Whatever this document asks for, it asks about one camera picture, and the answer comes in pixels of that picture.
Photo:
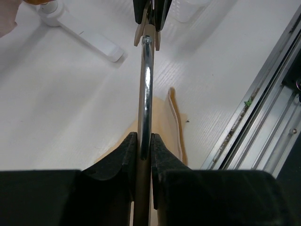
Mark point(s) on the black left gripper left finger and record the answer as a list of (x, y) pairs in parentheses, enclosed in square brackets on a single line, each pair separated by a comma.
[(100, 195)]

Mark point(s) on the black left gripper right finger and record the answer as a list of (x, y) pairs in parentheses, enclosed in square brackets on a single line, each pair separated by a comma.
[(186, 197)]

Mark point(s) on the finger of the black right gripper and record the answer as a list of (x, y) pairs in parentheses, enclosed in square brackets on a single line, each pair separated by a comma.
[(139, 6), (160, 11)]

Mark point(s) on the beige clip hanger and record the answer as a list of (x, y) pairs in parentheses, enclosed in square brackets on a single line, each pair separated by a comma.
[(146, 36)]

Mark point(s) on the brown underwear on rack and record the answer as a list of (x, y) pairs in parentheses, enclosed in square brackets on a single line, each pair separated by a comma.
[(37, 2)]

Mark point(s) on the pink underwear on rack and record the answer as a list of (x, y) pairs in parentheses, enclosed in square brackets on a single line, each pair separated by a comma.
[(8, 12)]

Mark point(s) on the clear plastic basket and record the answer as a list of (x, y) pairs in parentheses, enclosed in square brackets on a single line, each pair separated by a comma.
[(184, 10)]

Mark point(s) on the white clothes rack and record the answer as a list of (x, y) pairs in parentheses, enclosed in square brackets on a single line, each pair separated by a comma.
[(56, 14)]

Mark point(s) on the aluminium mounting rail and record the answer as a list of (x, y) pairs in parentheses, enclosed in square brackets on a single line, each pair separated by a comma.
[(264, 128)]

